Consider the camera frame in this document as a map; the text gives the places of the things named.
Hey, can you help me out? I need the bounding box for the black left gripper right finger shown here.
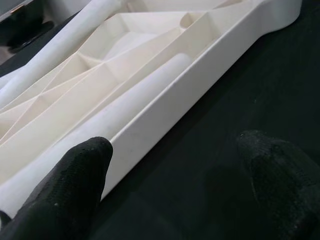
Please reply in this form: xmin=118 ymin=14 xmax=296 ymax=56
xmin=236 ymin=129 xmax=320 ymax=240

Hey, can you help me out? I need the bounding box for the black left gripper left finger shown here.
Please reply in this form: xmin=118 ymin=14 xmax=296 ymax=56
xmin=0 ymin=136 xmax=114 ymax=240

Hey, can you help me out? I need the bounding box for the white plastic table leg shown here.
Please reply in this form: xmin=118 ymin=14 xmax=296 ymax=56
xmin=0 ymin=0 xmax=130 ymax=108
xmin=0 ymin=52 xmax=194 ymax=218

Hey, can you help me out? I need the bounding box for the white plastic table top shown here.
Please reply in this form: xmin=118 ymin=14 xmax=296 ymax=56
xmin=0 ymin=0 xmax=302 ymax=218

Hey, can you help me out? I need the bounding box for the black cloth table cover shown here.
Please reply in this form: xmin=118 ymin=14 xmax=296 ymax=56
xmin=0 ymin=0 xmax=320 ymax=240

